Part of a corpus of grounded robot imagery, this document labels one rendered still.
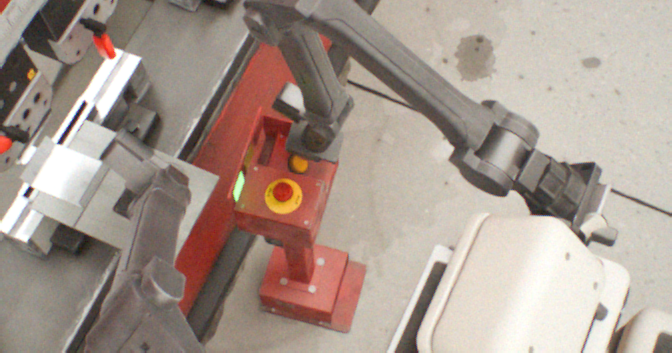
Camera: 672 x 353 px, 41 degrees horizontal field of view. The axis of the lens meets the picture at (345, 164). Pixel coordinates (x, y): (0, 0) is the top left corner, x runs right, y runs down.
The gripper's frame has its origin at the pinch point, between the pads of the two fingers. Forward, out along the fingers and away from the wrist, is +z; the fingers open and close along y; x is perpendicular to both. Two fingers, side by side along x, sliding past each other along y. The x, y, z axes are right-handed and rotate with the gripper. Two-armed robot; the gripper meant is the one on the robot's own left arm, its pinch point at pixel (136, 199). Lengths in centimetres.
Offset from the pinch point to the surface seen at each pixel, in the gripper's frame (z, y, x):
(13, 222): 14.9, 10.8, -13.7
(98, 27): -13.7, -16.1, -20.0
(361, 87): 88, -87, 53
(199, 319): 89, -3, 43
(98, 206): 5.9, 3.0, -4.1
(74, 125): 12.3, -8.5, -14.2
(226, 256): 89, -21, 41
